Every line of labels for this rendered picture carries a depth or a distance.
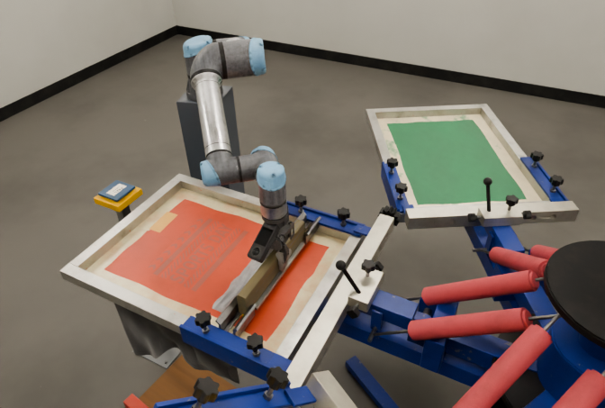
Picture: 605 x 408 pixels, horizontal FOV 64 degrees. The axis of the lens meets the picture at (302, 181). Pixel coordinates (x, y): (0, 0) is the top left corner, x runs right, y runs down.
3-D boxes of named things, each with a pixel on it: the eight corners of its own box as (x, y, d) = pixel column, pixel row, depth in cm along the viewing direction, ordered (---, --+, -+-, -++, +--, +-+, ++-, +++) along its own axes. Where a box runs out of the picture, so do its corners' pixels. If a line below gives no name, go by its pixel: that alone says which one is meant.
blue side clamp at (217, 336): (183, 341, 136) (178, 326, 131) (194, 329, 139) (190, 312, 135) (276, 386, 124) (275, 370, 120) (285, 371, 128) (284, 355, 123)
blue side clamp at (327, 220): (281, 223, 175) (280, 208, 171) (287, 215, 179) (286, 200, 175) (358, 249, 164) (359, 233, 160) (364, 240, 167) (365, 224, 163)
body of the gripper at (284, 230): (295, 237, 147) (293, 206, 140) (282, 255, 141) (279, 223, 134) (274, 230, 150) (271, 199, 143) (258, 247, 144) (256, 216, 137)
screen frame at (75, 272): (63, 278, 154) (58, 270, 152) (180, 180, 196) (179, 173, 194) (279, 381, 124) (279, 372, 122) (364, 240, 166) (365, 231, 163)
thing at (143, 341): (134, 356, 180) (103, 276, 155) (141, 348, 182) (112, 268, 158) (239, 410, 162) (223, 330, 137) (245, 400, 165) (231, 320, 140)
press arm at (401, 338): (174, 266, 170) (170, 254, 167) (185, 255, 175) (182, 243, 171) (562, 424, 123) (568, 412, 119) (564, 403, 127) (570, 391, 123)
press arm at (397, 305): (350, 308, 137) (350, 296, 134) (358, 294, 141) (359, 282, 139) (410, 331, 131) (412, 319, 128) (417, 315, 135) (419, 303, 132)
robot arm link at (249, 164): (236, 147, 141) (241, 167, 132) (274, 141, 143) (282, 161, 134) (239, 169, 146) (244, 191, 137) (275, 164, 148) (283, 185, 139)
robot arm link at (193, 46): (185, 67, 201) (180, 34, 193) (218, 63, 204) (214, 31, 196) (186, 78, 192) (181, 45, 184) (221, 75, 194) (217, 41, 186)
